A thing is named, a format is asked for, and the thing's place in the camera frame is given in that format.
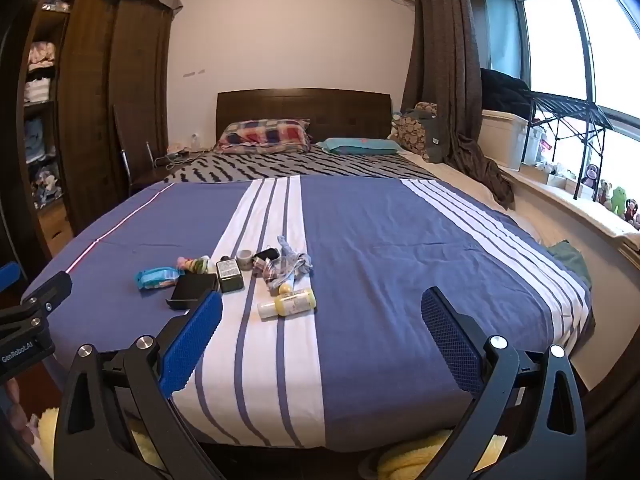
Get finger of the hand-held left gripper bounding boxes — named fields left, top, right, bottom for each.
left=0, top=276, right=74, bottom=328
left=0, top=260, right=22, bottom=294

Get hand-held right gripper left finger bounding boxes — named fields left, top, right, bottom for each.
left=52, top=290, right=223, bottom=480

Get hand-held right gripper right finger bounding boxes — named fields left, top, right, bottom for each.
left=421, top=286, right=591, bottom=480

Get black box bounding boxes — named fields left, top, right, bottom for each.
left=166, top=273, right=221, bottom=311

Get blue wet wipes packet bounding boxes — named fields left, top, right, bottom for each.
left=134, top=266, right=185, bottom=292

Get yellow lotion bottle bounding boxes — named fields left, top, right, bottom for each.
left=257, top=287, right=317, bottom=318

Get clear plastic bag bundle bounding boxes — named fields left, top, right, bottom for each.
left=276, top=235, right=314, bottom=288

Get person's left hand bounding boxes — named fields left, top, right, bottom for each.
left=0, top=379, right=31, bottom=441

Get dark green bottle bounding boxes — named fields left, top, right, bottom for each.
left=216, top=256, right=246, bottom=293

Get shelf plush toys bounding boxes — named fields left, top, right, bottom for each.
left=31, top=166, right=64, bottom=207

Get plaid cloth strip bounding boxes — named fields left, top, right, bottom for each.
left=251, top=257, right=282, bottom=282

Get yellow fluffy rug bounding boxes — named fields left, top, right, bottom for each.
left=37, top=407, right=508, bottom=480

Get blue white striped bed sheet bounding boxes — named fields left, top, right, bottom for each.
left=20, top=175, right=596, bottom=448

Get light blue folded clothes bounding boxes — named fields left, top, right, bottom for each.
left=25, top=119, right=57, bottom=162

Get green cloth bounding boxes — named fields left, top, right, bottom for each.
left=547, top=240, right=594, bottom=288

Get dark chair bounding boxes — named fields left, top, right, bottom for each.
left=112, top=104, right=171, bottom=197

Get white folded clothes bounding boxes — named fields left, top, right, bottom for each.
left=24, top=80, right=52, bottom=105

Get dark wooden wardrobe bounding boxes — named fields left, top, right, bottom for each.
left=20, top=0, right=174, bottom=256

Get white storage box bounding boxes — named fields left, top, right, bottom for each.
left=481, top=109, right=532, bottom=171

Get grey zigzag blanket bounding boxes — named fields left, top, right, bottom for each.
left=162, top=151, right=441, bottom=184

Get brown patterned cushion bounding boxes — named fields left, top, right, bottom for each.
left=389, top=102, right=438, bottom=161

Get teal pillow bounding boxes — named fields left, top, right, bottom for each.
left=320, top=136, right=403, bottom=156

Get plaid pillow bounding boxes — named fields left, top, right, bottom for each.
left=215, top=119, right=312, bottom=154

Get green frog plush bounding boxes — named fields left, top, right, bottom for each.
left=609, top=186, right=629, bottom=217

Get pink folded clothes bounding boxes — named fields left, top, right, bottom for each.
left=27, top=42, right=57, bottom=72

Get black clothing pile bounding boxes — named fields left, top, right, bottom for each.
left=480, top=67, right=534, bottom=119

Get black folding rack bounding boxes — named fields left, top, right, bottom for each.
left=520, top=89, right=617, bottom=202

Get dark wooden headboard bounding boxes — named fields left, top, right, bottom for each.
left=216, top=88, right=392, bottom=148

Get brown curtain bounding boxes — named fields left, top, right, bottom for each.
left=400, top=0, right=517, bottom=211

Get window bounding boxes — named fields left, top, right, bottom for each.
left=520, top=0, right=640, bottom=141

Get grey roller blind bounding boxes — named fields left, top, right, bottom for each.
left=481, top=0, right=524, bottom=79

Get white cables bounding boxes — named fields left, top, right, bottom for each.
left=154, top=141, right=217, bottom=169

